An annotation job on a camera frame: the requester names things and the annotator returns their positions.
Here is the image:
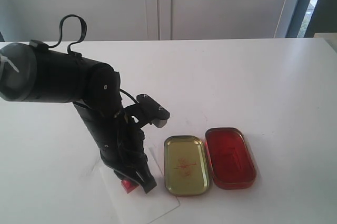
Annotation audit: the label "white paper sheet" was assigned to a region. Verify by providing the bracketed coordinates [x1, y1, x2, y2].
[100, 146, 180, 223]

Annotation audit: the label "dark window frame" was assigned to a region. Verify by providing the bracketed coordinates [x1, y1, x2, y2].
[285, 0, 336, 38]

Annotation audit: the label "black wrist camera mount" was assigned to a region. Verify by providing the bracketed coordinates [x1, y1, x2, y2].
[124, 94, 170, 129]

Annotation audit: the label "red ink pad tin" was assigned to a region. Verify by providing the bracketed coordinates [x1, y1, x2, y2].
[205, 127, 256, 190]

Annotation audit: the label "white zip tie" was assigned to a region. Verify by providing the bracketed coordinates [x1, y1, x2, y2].
[1, 54, 19, 73]

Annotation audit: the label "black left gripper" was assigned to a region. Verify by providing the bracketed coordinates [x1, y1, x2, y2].
[73, 102, 157, 193]

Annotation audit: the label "red rubber stamp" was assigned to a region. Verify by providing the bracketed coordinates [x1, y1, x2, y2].
[121, 179, 139, 192]

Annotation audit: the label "white cabinet doors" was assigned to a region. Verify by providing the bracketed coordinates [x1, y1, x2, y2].
[1, 0, 297, 42]

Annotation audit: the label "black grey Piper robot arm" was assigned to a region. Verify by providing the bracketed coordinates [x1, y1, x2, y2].
[1, 43, 156, 192]

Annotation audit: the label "black looped cable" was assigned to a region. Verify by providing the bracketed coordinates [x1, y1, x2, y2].
[46, 14, 88, 55]

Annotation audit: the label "gold metal tin lid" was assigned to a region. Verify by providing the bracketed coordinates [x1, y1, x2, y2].
[164, 135, 210, 197]

